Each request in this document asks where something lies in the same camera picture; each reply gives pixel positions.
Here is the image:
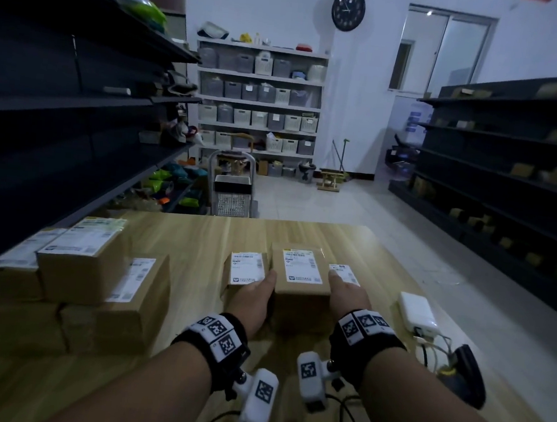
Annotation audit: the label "person's left hand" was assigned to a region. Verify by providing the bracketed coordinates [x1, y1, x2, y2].
[222, 266, 279, 339]

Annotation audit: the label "person's right hand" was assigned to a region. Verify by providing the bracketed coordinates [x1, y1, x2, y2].
[323, 268, 376, 325]

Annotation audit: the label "large labelled cardboard box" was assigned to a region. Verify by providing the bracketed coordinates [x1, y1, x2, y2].
[263, 241, 338, 338]

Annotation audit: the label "person's right forearm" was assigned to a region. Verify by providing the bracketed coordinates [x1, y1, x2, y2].
[356, 344, 545, 422]

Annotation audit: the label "person's left forearm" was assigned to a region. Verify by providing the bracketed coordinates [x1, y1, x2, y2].
[41, 329, 221, 422]

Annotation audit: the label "small flat labelled cardboard box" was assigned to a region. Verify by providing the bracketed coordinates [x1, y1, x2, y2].
[326, 263, 369, 296]

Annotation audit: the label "black right wristband with markers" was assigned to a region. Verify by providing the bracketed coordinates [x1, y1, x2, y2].
[325, 306, 410, 396]

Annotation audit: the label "black wristband with markers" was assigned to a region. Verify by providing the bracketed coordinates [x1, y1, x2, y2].
[325, 306, 410, 396]
[166, 308, 254, 403]

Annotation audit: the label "black left wristband with markers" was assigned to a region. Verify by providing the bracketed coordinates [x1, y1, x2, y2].
[166, 308, 254, 403]

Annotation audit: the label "white power bank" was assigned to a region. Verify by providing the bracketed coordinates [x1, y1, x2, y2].
[396, 290, 442, 338]

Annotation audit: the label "white mesh basket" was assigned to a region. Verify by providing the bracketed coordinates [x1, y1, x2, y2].
[211, 174, 254, 219]

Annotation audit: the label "small wooden stool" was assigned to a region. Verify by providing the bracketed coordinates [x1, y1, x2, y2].
[316, 168, 350, 195]

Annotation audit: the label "metal hand trolley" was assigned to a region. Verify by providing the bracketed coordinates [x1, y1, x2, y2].
[203, 147, 265, 221]

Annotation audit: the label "black round bin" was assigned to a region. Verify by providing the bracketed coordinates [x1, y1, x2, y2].
[298, 160, 318, 184]

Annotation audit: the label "pile of colourful packets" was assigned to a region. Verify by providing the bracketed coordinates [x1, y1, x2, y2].
[140, 154, 211, 215]

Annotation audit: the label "wide cardboard box with label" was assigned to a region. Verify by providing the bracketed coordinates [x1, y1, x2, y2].
[56, 246, 174, 362]

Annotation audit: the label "black barcode scanner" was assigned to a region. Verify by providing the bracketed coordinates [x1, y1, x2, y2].
[436, 343, 491, 412]

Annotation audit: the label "white shelf unit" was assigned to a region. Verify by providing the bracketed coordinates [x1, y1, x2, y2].
[185, 36, 332, 175]

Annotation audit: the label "cardboard box with green-edged label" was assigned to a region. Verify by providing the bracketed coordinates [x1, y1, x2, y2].
[32, 211, 133, 309]

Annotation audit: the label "rows of plastic storage bins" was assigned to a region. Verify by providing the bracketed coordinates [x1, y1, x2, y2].
[190, 45, 328, 157]

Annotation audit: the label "dark metal shelf with parcels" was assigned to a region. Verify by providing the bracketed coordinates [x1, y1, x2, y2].
[377, 57, 557, 327]

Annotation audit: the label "group of brown parcels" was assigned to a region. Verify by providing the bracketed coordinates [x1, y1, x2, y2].
[404, 65, 557, 284]

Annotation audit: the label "sliding glass window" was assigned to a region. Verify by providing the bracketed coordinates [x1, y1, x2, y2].
[388, 2, 500, 104]

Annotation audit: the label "cardboard box with white label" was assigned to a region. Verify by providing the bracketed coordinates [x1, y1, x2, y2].
[0, 222, 67, 305]

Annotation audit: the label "grey basket on shelf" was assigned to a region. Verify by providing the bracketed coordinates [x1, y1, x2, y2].
[197, 20, 231, 41]

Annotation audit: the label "plain low cardboard box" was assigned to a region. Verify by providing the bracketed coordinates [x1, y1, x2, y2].
[0, 292, 73, 362]

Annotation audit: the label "dark metal shelf with goods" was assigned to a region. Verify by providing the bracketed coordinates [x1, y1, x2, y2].
[0, 0, 214, 315]

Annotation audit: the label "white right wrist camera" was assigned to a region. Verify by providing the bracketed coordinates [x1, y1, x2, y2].
[292, 350, 347, 415]

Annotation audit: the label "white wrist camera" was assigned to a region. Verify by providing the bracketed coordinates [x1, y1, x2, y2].
[292, 350, 347, 415]
[232, 366, 281, 422]

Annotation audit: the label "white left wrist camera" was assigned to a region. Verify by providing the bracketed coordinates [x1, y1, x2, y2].
[232, 366, 281, 422]

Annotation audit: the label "white cable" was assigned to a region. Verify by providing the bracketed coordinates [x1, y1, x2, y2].
[410, 327, 454, 376]

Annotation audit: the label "broom with green handle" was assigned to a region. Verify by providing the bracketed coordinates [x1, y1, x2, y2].
[329, 137, 352, 177]

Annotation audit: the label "black round wall clock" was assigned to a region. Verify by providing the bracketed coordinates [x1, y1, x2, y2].
[329, 0, 368, 34]

